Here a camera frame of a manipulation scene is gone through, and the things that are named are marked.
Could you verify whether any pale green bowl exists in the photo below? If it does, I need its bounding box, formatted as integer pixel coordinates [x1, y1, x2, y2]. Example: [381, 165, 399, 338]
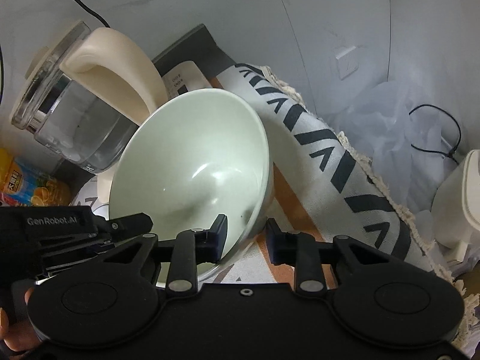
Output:
[108, 88, 273, 281]

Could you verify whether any person right hand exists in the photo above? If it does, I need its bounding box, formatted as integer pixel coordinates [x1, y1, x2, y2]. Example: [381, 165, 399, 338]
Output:
[1, 308, 41, 352]

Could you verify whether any patterned fringed table cloth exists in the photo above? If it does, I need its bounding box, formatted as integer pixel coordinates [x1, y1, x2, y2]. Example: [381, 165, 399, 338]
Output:
[70, 63, 480, 360]

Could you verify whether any orange juice bottle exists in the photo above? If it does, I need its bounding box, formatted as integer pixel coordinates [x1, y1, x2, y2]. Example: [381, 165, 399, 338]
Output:
[1, 148, 72, 206]

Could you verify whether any glass electric kettle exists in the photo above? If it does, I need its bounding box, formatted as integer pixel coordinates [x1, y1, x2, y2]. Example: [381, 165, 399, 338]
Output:
[10, 20, 168, 174]

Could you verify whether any white chopstick holder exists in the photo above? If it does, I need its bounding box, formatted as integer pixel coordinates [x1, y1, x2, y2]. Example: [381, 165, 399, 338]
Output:
[431, 150, 479, 263]

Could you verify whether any cream kettle base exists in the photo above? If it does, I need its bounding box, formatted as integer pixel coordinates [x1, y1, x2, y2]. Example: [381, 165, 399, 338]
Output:
[97, 61, 212, 204]

